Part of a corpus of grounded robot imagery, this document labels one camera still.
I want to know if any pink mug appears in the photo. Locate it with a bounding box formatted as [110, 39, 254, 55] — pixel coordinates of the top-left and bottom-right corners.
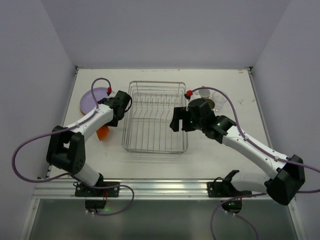
[204, 98, 215, 110]

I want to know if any clear glass cup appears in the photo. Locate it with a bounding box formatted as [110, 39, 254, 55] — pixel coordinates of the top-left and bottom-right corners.
[212, 91, 226, 112]

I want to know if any white brown cup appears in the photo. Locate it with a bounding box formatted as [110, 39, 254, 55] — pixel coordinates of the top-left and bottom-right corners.
[198, 89, 211, 99]

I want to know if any purple plate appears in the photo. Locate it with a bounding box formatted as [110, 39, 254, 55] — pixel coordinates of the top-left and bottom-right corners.
[79, 87, 109, 115]

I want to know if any orange bowl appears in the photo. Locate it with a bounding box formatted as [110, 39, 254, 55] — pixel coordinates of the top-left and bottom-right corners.
[96, 125, 110, 142]

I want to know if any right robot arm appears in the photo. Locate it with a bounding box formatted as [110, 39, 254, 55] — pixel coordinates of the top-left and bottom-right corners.
[169, 98, 305, 206]

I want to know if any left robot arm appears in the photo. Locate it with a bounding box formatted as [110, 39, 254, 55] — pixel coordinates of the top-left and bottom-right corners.
[46, 90, 132, 186]

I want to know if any metal wire dish rack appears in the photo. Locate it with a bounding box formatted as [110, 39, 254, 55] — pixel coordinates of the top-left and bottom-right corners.
[122, 81, 188, 154]

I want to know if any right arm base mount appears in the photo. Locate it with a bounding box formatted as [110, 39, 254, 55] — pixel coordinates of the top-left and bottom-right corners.
[206, 170, 252, 214]

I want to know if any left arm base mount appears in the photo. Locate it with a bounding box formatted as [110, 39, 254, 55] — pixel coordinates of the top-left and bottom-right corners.
[73, 181, 120, 213]

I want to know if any aluminium mounting rail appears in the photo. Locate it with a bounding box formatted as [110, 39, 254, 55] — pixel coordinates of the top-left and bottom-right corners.
[31, 178, 276, 201]

